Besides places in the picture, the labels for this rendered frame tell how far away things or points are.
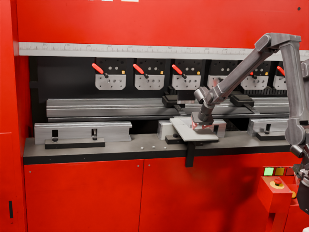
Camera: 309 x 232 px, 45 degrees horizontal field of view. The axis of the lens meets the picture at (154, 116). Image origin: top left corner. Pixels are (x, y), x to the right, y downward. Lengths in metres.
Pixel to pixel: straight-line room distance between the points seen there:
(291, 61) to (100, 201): 1.20
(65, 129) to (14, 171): 0.34
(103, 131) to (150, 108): 0.40
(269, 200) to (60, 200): 1.07
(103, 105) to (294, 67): 1.16
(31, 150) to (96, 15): 0.73
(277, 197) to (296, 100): 0.67
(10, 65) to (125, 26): 0.56
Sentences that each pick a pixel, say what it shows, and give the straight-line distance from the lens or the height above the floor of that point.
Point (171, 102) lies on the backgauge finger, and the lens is 2.23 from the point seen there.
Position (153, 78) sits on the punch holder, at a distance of 1.91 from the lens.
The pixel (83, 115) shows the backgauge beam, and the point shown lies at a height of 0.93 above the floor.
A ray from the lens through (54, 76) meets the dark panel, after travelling 2.42.
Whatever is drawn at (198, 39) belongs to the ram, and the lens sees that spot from 1.93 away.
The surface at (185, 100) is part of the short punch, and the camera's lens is 2.04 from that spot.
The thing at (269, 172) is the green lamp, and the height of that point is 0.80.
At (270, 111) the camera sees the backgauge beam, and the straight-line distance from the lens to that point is 2.60.
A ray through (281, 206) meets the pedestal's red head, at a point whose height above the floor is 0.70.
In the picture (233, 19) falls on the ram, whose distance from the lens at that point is 1.99.
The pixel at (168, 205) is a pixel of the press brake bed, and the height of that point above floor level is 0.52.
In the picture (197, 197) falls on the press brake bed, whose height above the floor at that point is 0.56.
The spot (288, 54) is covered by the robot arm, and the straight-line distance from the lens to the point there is 1.51.
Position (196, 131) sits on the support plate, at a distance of 1.92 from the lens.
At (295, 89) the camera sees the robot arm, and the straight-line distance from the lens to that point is 1.48.
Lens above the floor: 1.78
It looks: 22 degrees down
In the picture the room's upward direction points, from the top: 5 degrees clockwise
